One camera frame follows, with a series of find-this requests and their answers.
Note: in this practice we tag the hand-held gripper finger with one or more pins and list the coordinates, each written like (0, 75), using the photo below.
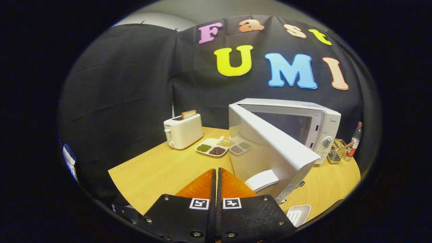
(213, 222)
(219, 222)

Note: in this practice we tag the white toaster oven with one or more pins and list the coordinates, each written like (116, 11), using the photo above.
(270, 152)

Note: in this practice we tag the cream toaster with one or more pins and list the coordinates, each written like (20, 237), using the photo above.
(184, 133)

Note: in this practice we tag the white divided bean dish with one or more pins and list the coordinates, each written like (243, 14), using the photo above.
(212, 143)

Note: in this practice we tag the small white ridged tray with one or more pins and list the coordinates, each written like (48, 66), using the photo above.
(298, 214)

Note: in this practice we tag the toast slice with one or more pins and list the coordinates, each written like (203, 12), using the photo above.
(188, 114)

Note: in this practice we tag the red white striped straw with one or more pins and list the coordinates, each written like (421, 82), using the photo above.
(349, 144)

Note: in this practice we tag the clear plastic water bottle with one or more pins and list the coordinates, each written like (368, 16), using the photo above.
(357, 135)

